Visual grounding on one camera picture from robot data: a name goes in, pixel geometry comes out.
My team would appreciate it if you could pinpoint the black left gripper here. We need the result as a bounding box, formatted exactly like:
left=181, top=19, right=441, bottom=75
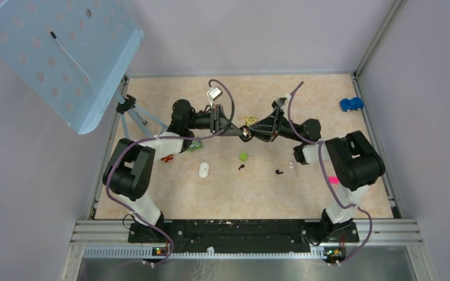
left=186, top=104, right=243, bottom=136

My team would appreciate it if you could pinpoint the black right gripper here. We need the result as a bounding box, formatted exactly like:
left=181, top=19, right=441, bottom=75
left=247, top=107, right=305, bottom=143

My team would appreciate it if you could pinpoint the black earbud charging case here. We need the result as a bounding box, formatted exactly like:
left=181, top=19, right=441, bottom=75
left=241, top=125, right=252, bottom=142

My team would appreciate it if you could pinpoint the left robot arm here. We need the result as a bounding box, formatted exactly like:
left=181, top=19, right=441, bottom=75
left=103, top=99, right=250, bottom=242

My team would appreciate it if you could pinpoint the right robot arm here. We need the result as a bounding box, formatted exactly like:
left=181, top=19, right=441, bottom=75
left=241, top=108, right=386, bottom=241

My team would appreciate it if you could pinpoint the white earbud charging case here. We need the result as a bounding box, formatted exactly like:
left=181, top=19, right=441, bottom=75
left=197, top=162, right=210, bottom=179

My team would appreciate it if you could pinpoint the yellow owl block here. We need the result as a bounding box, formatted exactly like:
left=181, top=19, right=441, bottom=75
left=245, top=116, right=257, bottom=126

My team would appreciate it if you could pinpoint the green wooden cube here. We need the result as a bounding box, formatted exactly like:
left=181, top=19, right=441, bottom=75
left=238, top=153, right=248, bottom=162

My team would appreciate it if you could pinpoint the green owl block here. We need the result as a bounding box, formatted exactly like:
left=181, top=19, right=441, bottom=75
left=187, top=140, right=203, bottom=152

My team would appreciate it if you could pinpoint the red owl block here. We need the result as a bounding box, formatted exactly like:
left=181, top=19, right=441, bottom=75
left=161, top=155, right=173, bottom=163

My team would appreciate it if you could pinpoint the pink plastic clip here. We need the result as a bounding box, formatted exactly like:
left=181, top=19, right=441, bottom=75
left=329, top=177, right=339, bottom=184

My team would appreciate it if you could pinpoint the light blue tripod stand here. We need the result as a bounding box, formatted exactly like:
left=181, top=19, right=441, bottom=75
left=114, top=76, right=168, bottom=138

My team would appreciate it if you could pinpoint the blue toy car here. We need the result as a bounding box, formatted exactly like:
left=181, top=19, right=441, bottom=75
left=339, top=97, right=364, bottom=112

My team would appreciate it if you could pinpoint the light blue perforated tray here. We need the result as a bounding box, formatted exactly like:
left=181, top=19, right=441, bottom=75
left=0, top=1, right=144, bottom=135

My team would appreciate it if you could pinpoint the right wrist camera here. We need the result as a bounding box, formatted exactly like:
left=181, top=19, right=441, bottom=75
left=272, top=95, right=291, bottom=111

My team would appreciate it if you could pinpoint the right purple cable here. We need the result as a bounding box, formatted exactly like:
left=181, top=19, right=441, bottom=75
left=287, top=81, right=373, bottom=266

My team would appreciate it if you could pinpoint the purple cable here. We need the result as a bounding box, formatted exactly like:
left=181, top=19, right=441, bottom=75
left=287, top=81, right=373, bottom=266
left=105, top=79, right=236, bottom=268

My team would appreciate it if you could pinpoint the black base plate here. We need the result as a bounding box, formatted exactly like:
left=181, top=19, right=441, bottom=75
left=128, top=219, right=360, bottom=255

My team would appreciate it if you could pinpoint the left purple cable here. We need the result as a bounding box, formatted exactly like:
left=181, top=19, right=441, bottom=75
left=105, top=79, right=236, bottom=268

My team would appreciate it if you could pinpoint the aluminium frame rail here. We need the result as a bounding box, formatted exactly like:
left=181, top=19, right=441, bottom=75
left=70, top=219, right=423, bottom=261

